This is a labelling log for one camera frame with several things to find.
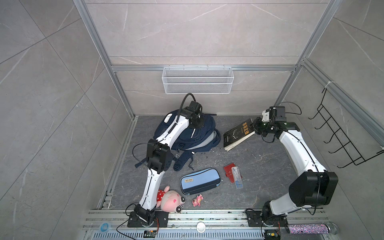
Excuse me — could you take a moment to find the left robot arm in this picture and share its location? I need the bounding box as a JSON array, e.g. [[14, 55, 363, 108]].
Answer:
[[134, 93, 204, 227]]

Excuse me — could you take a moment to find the glitter purple tube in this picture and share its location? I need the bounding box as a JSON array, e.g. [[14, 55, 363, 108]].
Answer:
[[286, 222, 339, 235]]

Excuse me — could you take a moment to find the blue pencil case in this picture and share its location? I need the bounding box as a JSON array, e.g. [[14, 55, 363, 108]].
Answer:
[[180, 168, 221, 195]]

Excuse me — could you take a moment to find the red card box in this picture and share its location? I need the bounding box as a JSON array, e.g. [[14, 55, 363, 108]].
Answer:
[[224, 163, 236, 183]]

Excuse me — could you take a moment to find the black book gold title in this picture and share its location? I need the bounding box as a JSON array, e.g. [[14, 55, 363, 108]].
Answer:
[[223, 118, 256, 152]]

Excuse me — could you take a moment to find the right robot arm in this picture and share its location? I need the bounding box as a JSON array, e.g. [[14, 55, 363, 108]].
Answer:
[[252, 106, 339, 227]]

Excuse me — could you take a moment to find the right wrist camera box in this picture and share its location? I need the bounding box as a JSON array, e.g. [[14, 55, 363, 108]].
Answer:
[[262, 109, 270, 122]]

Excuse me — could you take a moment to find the navy blue student backpack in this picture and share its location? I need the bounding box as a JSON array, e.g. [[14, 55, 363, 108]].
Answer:
[[154, 110, 221, 172]]

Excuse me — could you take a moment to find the black wire hook rack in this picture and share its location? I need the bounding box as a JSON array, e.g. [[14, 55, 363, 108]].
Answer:
[[308, 88, 384, 169]]

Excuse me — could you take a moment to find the pink pig plush toy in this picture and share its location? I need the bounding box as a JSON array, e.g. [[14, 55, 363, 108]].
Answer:
[[156, 186, 186, 213]]

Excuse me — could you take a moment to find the white round cap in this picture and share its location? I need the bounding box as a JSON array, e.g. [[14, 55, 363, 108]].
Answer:
[[196, 222, 206, 233]]

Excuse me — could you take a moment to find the white wire mesh basket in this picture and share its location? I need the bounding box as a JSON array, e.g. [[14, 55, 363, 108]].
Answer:
[[162, 67, 234, 95]]

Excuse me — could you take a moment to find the blue tape roll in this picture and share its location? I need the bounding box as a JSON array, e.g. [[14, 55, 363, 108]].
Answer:
[[99, 222, 111, 233]]

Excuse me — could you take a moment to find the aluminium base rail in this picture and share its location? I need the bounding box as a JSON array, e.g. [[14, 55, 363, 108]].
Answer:
[[80, 209, 338, 240]]

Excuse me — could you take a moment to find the small pink toy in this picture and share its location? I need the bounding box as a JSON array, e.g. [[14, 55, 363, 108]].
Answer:
[[192, 195, 204, 207]]

